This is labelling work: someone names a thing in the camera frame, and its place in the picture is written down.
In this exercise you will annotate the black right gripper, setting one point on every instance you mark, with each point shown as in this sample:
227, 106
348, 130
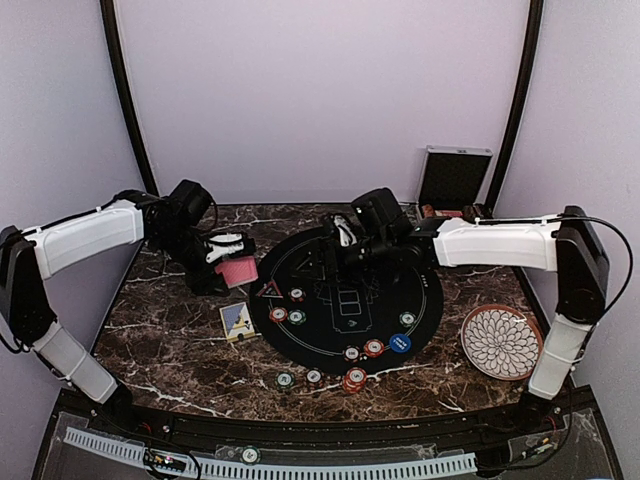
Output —
329, 253

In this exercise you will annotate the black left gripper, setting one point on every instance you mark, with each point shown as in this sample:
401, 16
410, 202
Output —
202, 282

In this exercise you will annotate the red-backed playing card deck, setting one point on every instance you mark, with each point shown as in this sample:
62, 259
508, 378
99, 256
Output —
238, 271

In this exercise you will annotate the black chip seat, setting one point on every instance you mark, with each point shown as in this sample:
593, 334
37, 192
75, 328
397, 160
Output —
297, 294

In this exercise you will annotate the green chip seat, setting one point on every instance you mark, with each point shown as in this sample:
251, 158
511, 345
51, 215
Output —
297, 317
407, 319

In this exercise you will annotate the black 100 poker chip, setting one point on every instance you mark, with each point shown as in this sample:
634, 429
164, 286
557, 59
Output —
351, 354

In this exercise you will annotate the black poker chip stack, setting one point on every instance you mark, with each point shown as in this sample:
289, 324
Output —
314, 377

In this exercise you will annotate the green poker chip stack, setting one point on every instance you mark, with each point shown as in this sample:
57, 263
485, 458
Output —
284, 381

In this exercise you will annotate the red poker chip stack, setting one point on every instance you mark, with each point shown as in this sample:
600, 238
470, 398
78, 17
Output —
354, 380

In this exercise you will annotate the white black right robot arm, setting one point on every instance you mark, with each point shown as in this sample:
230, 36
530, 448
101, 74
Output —
565, 244

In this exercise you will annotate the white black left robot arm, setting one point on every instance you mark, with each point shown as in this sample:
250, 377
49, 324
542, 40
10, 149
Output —
29, 258

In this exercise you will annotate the yellow blue card box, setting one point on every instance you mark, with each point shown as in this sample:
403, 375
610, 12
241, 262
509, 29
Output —
237, 322

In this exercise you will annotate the red triangular all-in marker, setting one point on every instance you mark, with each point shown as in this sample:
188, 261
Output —
270, 290

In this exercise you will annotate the round black poker mat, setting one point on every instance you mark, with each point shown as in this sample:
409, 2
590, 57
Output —
349, 314

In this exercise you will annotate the blue round blind button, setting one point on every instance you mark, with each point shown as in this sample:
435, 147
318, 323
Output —
400, 343

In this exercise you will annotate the aluminium poker chip case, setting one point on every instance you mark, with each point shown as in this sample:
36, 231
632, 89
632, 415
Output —
451, 179

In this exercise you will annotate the floral patterned ceramic plate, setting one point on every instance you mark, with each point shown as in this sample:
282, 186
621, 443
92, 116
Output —
501, 342

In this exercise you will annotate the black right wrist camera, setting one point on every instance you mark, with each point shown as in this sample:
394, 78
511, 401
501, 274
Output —
378, 216

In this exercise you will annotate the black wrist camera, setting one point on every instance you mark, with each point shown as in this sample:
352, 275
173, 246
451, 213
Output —
190, 201
378, 216

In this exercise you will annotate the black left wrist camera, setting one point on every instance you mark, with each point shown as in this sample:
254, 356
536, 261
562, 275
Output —
190, 201

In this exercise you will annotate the green chip on rail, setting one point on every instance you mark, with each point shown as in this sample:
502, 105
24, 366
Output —
250, 455

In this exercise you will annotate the white slotted cable duct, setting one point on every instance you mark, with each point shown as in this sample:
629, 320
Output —
165, 464

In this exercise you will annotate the black front rail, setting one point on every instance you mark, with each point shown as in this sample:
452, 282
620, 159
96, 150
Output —
487, 431

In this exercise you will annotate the black left frame post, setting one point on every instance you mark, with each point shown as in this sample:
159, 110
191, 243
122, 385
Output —
125, 96

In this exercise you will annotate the black frame post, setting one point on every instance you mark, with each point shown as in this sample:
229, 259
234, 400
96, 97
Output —
516, 111
125, 96

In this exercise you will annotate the black right frame post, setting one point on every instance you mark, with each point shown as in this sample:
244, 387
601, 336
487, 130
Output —
516, 111

